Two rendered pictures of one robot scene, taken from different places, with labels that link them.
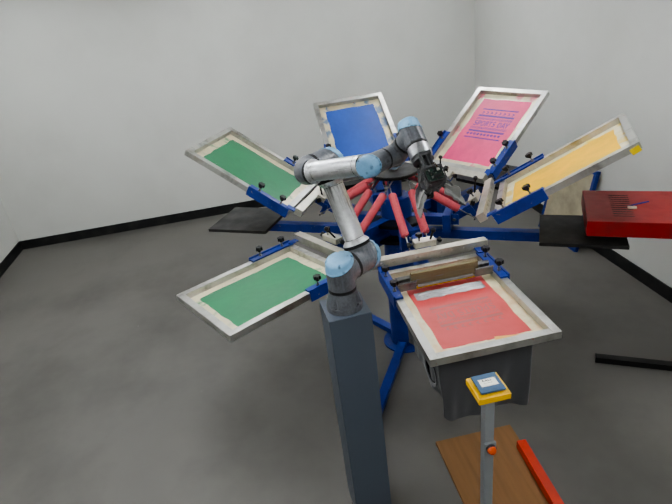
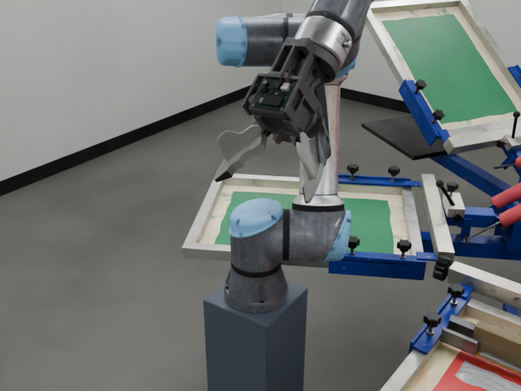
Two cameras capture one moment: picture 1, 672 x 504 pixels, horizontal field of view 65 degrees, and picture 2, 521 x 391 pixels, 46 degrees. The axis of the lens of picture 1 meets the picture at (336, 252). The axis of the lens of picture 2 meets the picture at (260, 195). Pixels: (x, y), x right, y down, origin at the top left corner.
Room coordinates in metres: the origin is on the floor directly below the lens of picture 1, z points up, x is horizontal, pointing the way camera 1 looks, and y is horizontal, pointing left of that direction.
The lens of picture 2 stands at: (1.03, -0.85, 2.08)
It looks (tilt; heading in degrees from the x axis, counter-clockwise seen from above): 27 degrees down; 45
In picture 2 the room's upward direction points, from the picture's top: straight up
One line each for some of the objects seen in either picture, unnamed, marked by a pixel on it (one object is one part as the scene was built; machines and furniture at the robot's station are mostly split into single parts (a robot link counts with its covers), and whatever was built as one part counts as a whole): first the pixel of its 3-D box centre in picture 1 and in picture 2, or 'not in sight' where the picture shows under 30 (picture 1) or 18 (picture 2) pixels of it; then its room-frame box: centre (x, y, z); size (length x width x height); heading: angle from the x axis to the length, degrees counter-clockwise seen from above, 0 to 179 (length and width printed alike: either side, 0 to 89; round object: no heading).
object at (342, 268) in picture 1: (341, 270); (259, 233); (1.87, -0.01, 1.37); 0.13 x 0.12 x 0.14; 133
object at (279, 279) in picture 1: (284, 261); (349, 199); (2.63, 0.29, 1.05); 1.08 x 0.61 x 0.23; 127
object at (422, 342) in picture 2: (390, 287); (440, 326); (2.34, -0.26, 0.98); 0.30 x 0.05 x 0.07; 7
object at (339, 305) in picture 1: (343, 296); (256, 275); (1.87, -0.01, 1.25); 0.15 x 0.15 x 0.10
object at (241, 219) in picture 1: (305, 225); (479, 175); (3.44, 0.19, 0.91); 1.34 x 0.41 x 0.08; 67
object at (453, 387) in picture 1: (485, 377); not in sight; (1.84, -0.60, 0.74); 0.45 x 0.03 x 0.43; 97
